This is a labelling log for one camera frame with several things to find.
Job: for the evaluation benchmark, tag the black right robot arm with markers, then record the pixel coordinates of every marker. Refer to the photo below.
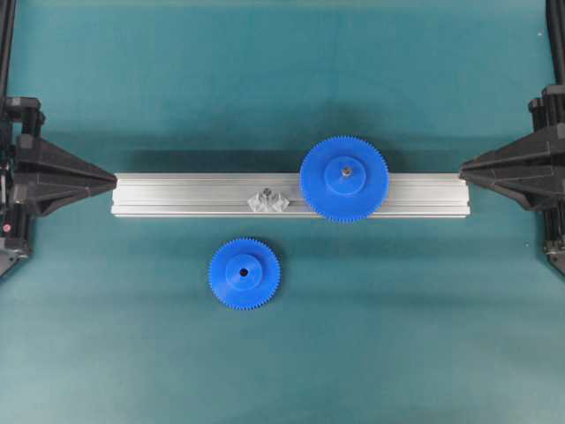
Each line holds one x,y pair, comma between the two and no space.
555,30

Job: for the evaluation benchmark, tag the small blue gear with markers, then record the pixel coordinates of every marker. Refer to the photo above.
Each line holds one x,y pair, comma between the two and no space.
244,274

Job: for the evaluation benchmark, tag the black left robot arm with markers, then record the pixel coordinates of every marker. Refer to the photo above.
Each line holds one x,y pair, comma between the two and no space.
8,9

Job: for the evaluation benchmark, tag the large blue gear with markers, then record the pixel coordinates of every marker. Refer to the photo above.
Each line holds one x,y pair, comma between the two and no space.
344,179

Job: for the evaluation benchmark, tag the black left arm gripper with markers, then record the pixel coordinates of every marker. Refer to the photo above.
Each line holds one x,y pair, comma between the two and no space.
37,178

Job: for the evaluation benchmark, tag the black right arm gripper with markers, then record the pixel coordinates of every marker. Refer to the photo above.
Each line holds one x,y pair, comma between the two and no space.
530,171

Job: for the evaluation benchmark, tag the aluminium extrusion rail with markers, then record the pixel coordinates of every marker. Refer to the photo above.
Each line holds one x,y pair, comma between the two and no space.
410,195

